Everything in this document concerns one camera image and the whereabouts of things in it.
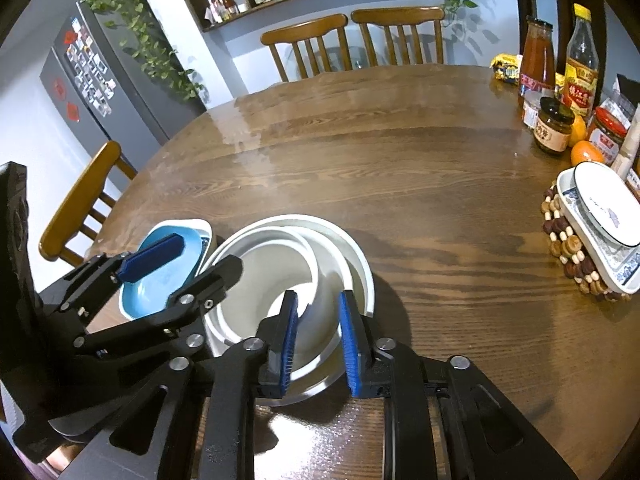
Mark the jar with red lid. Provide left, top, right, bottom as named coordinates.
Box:
left=586, top=106, right=628, bottom=167

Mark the medium white bowl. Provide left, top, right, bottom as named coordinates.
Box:
left=212, top=226, right=346, bottom=381

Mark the grey refrigerator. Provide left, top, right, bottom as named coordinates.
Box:
left=39, top=0, right=208, bottom=181

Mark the white bowl with blue rim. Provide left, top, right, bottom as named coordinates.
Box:
left=572, top=161, right=640, bottom=247

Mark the yellow snack packet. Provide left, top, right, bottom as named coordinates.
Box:
left=489, top=53, right=525, bottom=85

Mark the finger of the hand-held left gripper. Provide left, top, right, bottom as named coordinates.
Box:
left=37, top=232, right=187, bottom=331
left=75, top=254, right=245, bottom=356

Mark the wooden chair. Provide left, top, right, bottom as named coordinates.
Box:
left=351, top=6, right=446, bottom=67
left=39, top=141, right=138, bottom=267
left=260, top=13, right=353, bottom=82

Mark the red sauce bottle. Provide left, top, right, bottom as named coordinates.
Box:
left=517, top=16, right=557, bottom=106

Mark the group of fridge photo magnets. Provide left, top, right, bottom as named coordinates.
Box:
left=65, top=19, right=117, bottom=117

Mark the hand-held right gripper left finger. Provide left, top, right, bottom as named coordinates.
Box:
left=57, top=290, right=299, bottom=480

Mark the wooden bead trivet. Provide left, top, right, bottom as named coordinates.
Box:
left=541, top=180, right=633, bottom=303

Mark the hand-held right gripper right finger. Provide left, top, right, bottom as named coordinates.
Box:
left=338, top=290, right=581, bottom=480

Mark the brown jar with dark lid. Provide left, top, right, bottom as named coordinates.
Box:
left=534, top=96, right=576, bottom=155

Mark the trailing green plant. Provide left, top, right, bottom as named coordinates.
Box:
left=80, top=0, right=208, bottom=103

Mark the large white bowl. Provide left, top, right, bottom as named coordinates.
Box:
left=202, top=214, right=376, bottom=401

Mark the blue square plate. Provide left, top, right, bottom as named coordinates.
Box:
left=119, top=226, right=203, bottom=321

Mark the white square dish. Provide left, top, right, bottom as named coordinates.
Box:
left=117, top=219, right=217, bottom=321

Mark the vinegar bottle with yellow cap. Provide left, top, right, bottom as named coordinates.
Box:
left=564, top=3, right=601, bottom=118

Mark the blue patterned rectangular plate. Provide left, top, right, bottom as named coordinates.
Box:
left=556, top=167, right=640, bottom=295

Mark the small jar with white lid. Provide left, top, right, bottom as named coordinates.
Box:
left=521, top=91, right=543, bottom=131

